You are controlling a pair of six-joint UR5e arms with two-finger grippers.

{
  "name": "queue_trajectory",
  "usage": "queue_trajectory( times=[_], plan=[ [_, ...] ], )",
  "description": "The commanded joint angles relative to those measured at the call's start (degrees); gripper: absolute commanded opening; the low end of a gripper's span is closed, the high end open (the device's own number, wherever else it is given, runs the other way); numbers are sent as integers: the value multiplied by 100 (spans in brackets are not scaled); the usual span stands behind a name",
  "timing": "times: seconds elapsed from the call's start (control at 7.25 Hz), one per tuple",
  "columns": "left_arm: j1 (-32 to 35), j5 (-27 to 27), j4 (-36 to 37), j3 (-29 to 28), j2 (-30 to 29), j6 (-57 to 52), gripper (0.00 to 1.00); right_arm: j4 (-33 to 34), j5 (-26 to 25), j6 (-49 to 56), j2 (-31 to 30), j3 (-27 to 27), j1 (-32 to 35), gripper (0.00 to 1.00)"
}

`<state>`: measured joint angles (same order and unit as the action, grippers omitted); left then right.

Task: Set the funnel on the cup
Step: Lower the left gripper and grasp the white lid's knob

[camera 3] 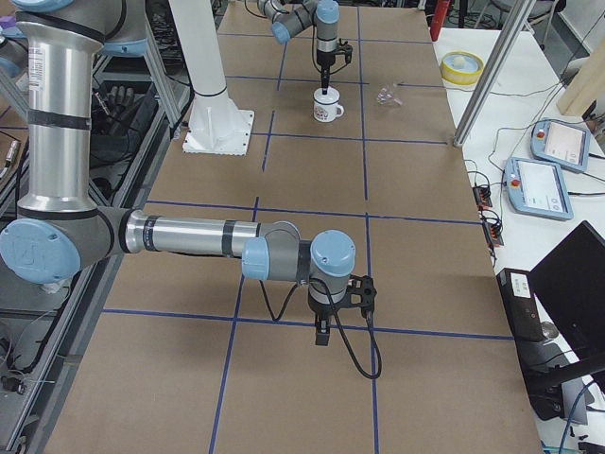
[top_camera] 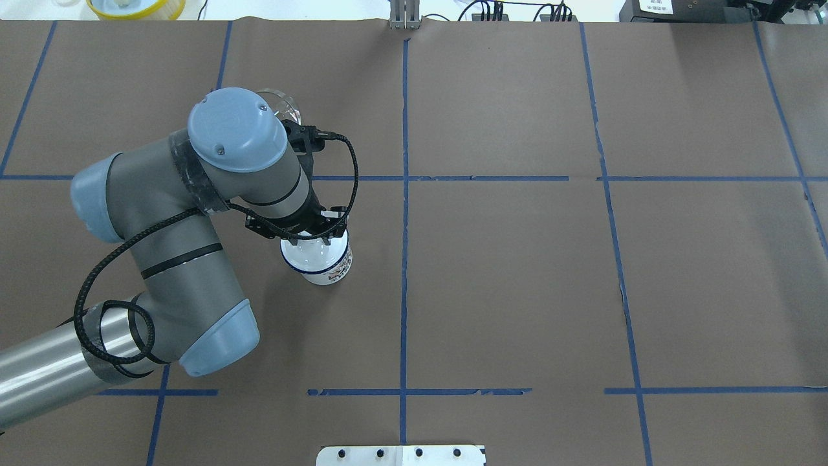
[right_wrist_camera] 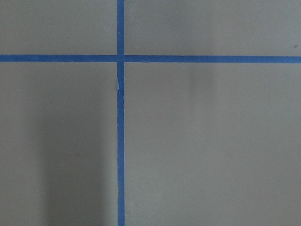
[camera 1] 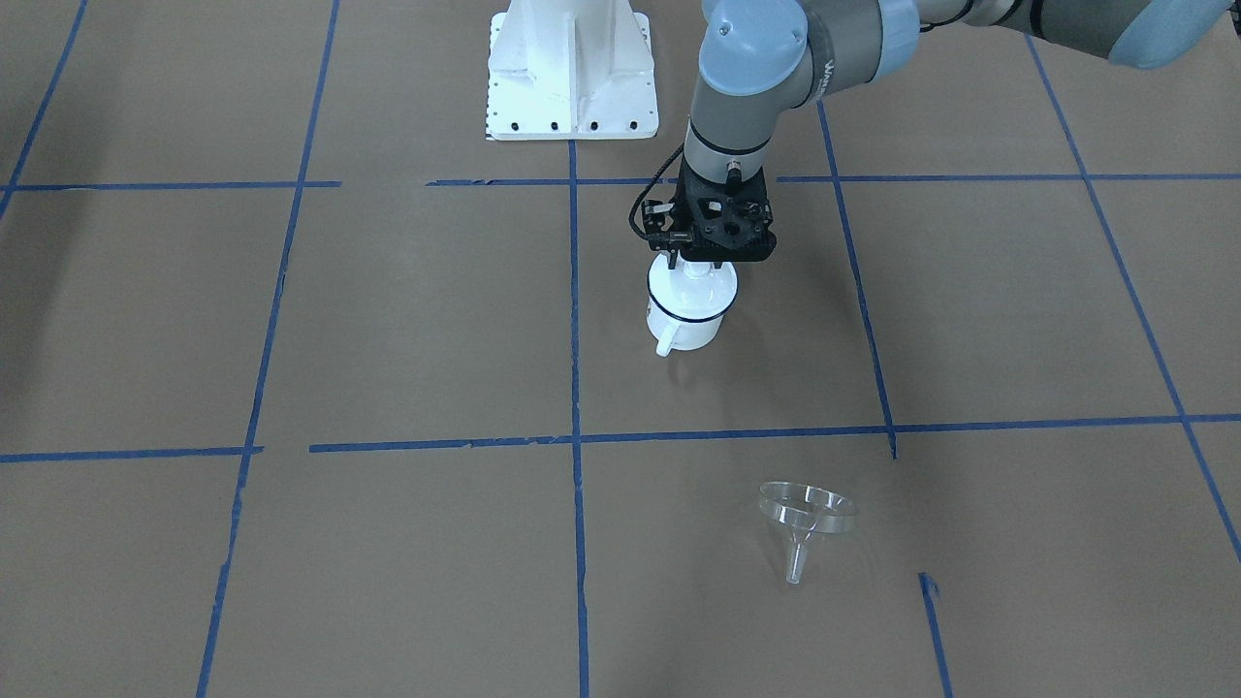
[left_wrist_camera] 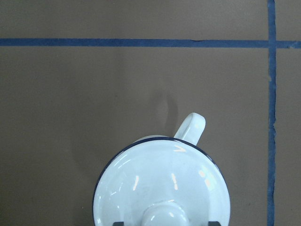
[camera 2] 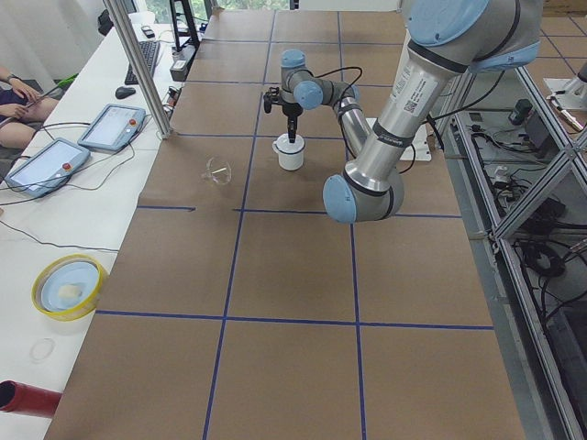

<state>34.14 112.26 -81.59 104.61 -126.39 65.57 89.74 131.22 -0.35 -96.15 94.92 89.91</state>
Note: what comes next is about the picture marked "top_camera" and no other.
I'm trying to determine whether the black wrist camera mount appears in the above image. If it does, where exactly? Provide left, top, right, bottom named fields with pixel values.
left=281, top=119, right=325, bottom=178

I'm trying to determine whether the aluminium frame post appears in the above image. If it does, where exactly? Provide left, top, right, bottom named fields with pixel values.
left=388, top=0, right=422, bottom=30

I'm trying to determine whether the yellow rimmed bowl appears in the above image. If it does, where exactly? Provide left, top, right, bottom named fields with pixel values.
left=85, top=1, right=187, bottom=21

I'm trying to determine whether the white enamel mug lid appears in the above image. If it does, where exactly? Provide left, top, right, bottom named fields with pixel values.
left=280, top=230, right=350, bottom=275

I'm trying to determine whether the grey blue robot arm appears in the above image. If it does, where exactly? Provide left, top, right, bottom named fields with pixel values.
left=1, top=87, right=354, bottom=430

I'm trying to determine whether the clear plastic funnel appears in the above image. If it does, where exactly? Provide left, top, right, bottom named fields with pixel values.
left=255, top=88, right=302, bottom=125

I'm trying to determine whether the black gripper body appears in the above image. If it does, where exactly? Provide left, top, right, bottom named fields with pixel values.
left=245, top=188, right=347, bottom=241

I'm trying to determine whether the black power strip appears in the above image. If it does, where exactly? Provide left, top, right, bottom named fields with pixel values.
left=452, top=1, right=578, bottom=23

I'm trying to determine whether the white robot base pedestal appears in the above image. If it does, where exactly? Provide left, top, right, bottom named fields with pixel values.
left=314, top=445, right=487, bottom=465

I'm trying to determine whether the white enamel mug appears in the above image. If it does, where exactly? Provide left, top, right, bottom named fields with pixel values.
left=279, top=231, right=353, bottom=285

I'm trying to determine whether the black equipment box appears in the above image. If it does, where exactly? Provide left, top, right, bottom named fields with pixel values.
left=618, top=1, right=826, bottom=25

